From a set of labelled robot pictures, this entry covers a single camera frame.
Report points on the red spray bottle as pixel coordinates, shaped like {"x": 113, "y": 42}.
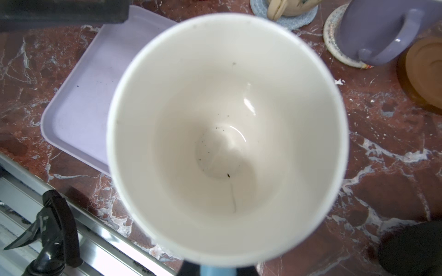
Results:
{"x": 56, "y": 227}

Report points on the white blue mug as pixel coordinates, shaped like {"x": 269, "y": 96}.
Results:
{"x": 228, "y": 141}

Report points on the blue woven coaster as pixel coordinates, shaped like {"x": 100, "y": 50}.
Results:
{"x": 259, "y": 8}

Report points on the white grey-handled mug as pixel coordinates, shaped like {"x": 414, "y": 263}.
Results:
{"x": 375, "y": 32}

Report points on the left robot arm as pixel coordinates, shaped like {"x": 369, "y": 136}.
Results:
{"x": 31, "y": 14}

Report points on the lilac plastic tray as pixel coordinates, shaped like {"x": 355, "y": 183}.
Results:
{"x": 75, "y": 121}

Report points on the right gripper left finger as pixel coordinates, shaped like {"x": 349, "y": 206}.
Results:
{"x": 189, "y": 269}

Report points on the beige ceramic mug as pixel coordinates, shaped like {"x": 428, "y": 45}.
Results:
{"x": 289, "y": 8}

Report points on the right brown wooden coaster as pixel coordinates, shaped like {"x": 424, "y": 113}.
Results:
{"x": 419, "y": 71}

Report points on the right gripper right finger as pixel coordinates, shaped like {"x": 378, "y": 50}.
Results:
{"x": 247, "y": 271}

